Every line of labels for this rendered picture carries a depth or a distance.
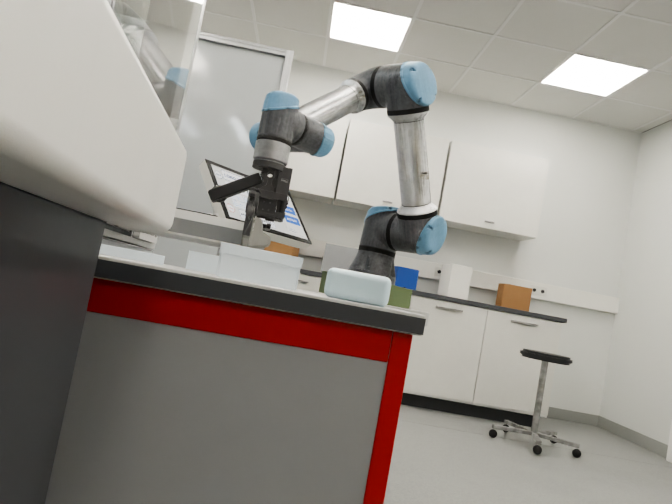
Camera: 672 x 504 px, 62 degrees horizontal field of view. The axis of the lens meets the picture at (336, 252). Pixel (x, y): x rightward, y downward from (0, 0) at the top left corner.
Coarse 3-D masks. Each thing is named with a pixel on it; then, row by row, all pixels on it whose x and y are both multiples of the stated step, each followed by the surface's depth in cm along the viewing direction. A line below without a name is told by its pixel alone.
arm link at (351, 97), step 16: (352, 80) 153; (368, 80) 153; (320, 96) 148; (336, 96) 147; (352, 96) 151; (368, 96) 154; (304, 112) 140; (320, 112) 142; (336, 112) 147; (352, 112) 157; (256, 128) 135
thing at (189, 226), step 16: (112, 224) 139; (176, 224) 132; (192, 224) 132; (208, 224) 133; (224, 224) 134; (240, 224) 134; (192, 240) 146; (208, 240) 133; (224, 240) 133; (240, 240) 134
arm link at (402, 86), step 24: (384, 72) 150; (408, 72) 145; (432, 72) 150; (384, 96) 151; (408, 96) 146; (432, 96) 150; (408, 120) 150; (408, 144) 153; (408, 168) 155; (408, 192) 157; (408, 216) 158; (432, 216) 159; (408, 240) 161; (432, 240) 159
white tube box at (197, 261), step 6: (192, 252) 114; (198, 252) 114; (192, 258) 114; (198, 258) 114; (204, 258) 114; (210, 258) 114; (216, 258) 114; (186, 264) 114; (192, 264) 114; (198, 264) 114; (204, 264) 114; (210, 264) 114; (216, 264) 114; (198, 270) 114; (204, 270) 114; (210, 270) 114
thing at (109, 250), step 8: (104, 248) 92; (112, 248) 92; (120, 248) 93; (120, 256) 93; (128, 256) 93; (136, 256) 94; (144, 256) 94; (152, 256) 95; (160, 256) 95; (160, 264) 95
